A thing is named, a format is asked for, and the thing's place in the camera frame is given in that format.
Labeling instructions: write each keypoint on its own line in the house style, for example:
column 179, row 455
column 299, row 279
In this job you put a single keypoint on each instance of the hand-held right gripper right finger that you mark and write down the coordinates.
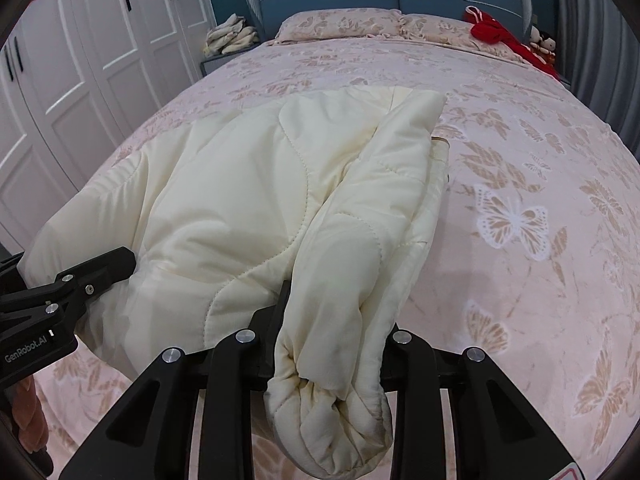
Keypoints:
column 402, row 357

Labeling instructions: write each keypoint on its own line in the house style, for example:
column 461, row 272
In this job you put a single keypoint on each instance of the grey curtain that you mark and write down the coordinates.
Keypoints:
column 595, row 35

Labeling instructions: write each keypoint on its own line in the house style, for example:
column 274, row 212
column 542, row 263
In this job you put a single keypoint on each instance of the cream quilted jacket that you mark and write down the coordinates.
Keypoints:
column 240, row 200

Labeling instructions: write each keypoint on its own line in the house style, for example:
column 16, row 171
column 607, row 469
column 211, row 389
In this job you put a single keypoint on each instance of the pink leaf print pillow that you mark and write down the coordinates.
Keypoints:
column 340, row 25
column 435, row 29

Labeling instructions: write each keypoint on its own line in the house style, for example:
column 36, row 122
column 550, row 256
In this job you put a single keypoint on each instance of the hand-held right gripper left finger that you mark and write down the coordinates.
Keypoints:
column 269, row 327

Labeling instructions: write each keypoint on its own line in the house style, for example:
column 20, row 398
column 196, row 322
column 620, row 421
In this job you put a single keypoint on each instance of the pink butterfly print bedspread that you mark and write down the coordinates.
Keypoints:
column 525, row 200

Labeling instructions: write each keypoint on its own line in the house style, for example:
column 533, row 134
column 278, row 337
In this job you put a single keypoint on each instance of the pile of cream cloths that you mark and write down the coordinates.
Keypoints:
column 230, row 35

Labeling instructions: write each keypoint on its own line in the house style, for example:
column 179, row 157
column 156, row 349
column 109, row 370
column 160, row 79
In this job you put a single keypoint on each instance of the red cloth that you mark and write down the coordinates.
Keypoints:
column 500, row 35

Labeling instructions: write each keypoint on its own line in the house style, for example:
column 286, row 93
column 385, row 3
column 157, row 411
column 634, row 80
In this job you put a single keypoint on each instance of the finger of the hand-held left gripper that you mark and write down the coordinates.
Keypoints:
column 100, row 270

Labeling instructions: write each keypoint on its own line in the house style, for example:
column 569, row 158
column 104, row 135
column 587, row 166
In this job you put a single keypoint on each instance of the stuffed toys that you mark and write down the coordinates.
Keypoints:
column 544, row 42

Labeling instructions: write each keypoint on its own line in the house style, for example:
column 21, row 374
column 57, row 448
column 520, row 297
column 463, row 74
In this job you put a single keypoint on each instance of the grey nightstand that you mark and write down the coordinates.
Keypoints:
column 220, row 62

